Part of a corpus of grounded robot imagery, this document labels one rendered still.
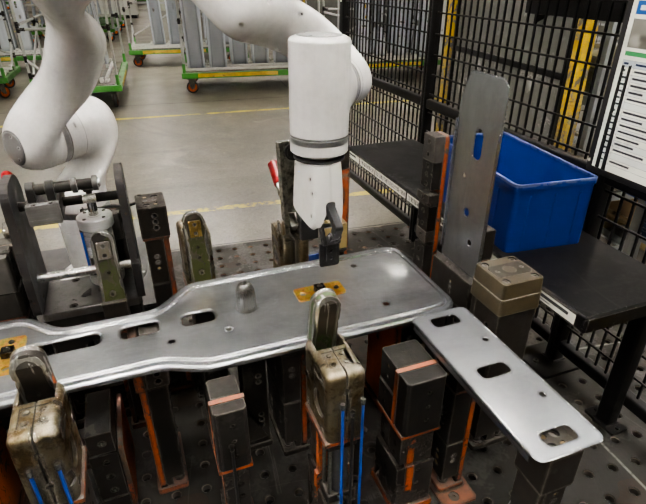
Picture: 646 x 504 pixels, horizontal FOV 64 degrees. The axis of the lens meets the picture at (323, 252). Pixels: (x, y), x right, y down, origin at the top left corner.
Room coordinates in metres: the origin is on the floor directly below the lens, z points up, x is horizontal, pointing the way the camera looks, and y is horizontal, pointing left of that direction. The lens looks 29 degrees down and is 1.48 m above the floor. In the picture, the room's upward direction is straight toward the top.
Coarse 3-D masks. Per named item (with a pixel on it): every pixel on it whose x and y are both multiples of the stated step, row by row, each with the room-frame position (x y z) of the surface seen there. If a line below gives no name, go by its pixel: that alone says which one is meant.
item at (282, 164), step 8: (280, 144) 0.87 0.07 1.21; (288, 144) 0.85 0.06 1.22; (280, 152) 0.87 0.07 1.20; (288, 152) 0.84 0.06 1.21; (280, 160) 0.86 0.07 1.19; (288, 160) 0.88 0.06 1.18; (280, 168) 0.86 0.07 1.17; (288, 168) 0.88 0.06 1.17; (280, 176) 0.86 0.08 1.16; (288, 176) 0.87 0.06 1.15; (280, 184) 0.87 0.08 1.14; (288, 184) 0.87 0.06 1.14; (280, 192) 0.87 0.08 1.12; (288, 192) 0.87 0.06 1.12; (280, 200) 0.87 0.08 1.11; (288, 200) 0.87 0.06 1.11; (288, 208) 0.86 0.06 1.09; (288, 216) 0.85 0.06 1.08; (296, 216) 0.87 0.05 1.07; (288, 224) 0.85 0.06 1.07; (288, 232) 0.85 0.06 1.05
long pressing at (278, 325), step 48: (192, 288) 0.74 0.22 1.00; (288, 288) 0.74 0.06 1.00; (384, 288) 0.74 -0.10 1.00; (432, 288) 0.74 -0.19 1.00; (0, 336) 0.61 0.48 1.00; (48, 336) 0.61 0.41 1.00; (144, 336) 0.61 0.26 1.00; (192, 336) 0.61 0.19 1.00; (240, 336) 0.61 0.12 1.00; (288, 336) 0.61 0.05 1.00; (0, 384) 0.51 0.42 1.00; (96, 384) 0.52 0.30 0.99
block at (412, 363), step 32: (384, 352) 0.60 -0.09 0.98; (416, 352) 0.60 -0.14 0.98; (384, 384) 0.59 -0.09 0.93; (416, 384) 0.53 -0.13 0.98; (384, 416) 0.59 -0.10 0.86; (416, 416) 0.53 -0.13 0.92; (384, 448) 0.58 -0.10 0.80; (416, 448) 0.55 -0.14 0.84; (384, 480) 0.57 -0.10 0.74; (416, 480) 0.54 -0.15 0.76
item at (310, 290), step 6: (330, 282) 0.76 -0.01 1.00; (336, 282) 0.76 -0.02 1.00; (300, 288) 0.74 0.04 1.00; (306, 288) 0.74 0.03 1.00; (312, 288) 0.74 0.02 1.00; (318, 288) 0.72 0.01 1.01; (330, 288) 0.74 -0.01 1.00; (342, 288) 0.74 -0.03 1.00; (306, 294) 0.72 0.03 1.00; (312, 294) 0.72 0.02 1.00; (336, 294) 0.72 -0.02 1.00; (300, 300) 0.70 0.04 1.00; (306, 300) 0.70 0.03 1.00
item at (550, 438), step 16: (544, 432) 0.44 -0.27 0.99; (560, 432) 0.44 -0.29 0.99; (528, 464) 0.42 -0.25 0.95; (544, 464) 0.40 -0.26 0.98; (560, 464) 0.40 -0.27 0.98; (576, 464) 0.41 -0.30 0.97; (528, 480) 0.42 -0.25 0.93; (544, 480) 0.40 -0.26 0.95; (560, 480) 0.41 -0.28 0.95; (512, 496) 0.44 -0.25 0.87; (528, 496) 0.42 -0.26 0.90; (544, 496) 0.41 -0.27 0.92; (560, 496) 0.42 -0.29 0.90
